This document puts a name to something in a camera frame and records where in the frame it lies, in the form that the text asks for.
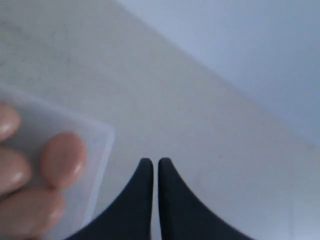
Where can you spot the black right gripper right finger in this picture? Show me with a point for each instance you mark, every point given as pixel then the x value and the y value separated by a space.
pixel 182 215

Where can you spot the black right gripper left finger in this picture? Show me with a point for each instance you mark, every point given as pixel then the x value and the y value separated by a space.
pixel 129 216

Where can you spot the brown egg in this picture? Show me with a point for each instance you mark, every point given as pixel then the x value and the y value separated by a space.
pixel 63 160
pixel 10 121
pixel 30 212
pixel 15 170

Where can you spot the clear plastic box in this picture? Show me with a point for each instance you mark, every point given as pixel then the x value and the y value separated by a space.
pixel 40 122

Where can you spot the brown egg right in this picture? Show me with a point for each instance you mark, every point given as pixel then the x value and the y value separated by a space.
pixel 30 212

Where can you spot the brown egg back middle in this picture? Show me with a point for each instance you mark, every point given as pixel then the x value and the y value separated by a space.
pixel 15 170

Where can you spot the brown egg far left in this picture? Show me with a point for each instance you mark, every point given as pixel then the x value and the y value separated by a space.
pixel 10 121

